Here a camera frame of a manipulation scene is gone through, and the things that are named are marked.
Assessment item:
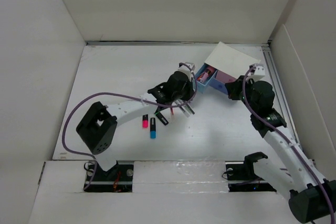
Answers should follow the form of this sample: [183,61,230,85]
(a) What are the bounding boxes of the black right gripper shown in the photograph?
[225,75,257,114]

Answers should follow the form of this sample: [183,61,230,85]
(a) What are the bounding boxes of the marker tube with pink cap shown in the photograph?
[198,66,215,83]

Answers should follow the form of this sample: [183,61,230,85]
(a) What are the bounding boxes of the blue drawer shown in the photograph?
[196,64,217,93]

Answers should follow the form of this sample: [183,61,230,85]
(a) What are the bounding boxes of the white drawer organizer box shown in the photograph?
[203,42,260,94]

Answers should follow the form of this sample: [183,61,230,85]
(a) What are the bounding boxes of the pink drawer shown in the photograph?
[215,70,237,84]

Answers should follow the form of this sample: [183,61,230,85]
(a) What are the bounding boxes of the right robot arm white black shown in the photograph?
[225,76,335,223]

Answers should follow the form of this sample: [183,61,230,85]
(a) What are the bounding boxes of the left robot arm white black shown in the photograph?
[76,68,196,180]

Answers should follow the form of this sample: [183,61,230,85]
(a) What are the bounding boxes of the black gold pen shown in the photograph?
[182,104,194,115]

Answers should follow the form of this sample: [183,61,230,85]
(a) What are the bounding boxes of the purple gel pen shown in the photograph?
[185,103,195,115]

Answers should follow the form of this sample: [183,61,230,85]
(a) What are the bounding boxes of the green gel pen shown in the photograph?
[169,100,190,118]

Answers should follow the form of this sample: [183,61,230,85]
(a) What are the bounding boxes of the blue highlighter marker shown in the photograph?
[150,118,156,139]

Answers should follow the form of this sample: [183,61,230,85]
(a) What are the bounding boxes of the pink highlighter marker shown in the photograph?
[142,114,149,129]

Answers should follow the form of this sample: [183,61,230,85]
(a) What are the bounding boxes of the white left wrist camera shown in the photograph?
[177,62,195,78]

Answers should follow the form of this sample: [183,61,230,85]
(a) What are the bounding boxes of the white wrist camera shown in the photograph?
[247,63,266,82]
[177,62,195,78]

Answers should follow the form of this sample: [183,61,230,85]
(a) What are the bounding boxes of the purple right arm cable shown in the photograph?
[241,68,335,224]

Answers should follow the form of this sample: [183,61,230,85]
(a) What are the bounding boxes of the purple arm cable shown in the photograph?
[241,68,335,224]
[62,62,197,190]

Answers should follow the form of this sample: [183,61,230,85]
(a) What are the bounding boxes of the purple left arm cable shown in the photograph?
[62,62,197,190]

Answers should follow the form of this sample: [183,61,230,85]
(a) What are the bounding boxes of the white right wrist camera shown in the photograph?
[247,63,266,82]

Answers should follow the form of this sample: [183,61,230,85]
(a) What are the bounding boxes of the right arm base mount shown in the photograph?
[222,152,276,193]

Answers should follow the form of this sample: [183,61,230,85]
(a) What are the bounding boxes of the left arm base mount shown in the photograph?
[83,161,134,193]

